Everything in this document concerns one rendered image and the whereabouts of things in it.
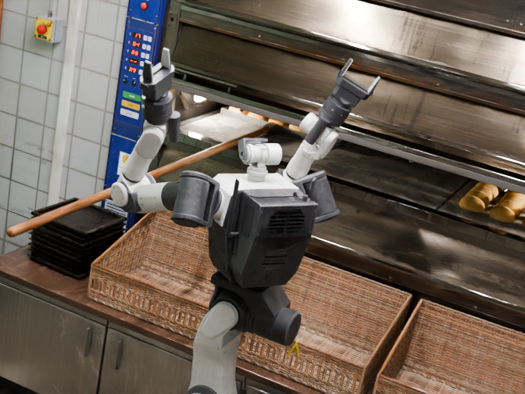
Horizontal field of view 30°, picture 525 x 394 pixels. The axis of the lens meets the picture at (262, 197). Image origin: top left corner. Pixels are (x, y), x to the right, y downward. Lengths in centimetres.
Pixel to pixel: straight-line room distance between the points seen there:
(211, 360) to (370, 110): 115
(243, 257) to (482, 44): 126
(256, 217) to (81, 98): 171
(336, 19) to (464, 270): 105
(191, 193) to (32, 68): 178
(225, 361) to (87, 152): 151
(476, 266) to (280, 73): 105
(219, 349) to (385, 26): 135
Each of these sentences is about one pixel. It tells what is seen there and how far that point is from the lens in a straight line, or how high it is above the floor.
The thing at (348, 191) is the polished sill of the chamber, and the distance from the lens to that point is 382.
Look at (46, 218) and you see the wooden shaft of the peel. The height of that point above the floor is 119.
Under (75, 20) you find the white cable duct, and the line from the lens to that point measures 428.
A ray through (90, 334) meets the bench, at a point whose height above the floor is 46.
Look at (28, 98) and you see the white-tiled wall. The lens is 451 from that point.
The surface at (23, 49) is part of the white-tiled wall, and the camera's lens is 449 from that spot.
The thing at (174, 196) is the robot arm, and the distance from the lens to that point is 288.
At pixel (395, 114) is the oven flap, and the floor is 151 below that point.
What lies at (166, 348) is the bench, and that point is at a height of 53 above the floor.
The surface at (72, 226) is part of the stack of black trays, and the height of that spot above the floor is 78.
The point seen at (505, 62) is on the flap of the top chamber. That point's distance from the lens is 357.
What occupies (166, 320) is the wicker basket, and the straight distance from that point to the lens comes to 376.
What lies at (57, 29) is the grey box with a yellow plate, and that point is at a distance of 431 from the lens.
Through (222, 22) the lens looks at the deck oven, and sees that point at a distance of 394.
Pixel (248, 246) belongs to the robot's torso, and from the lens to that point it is 285.
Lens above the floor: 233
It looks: 19 degrees down
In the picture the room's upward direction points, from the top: 11 degrees clockwise
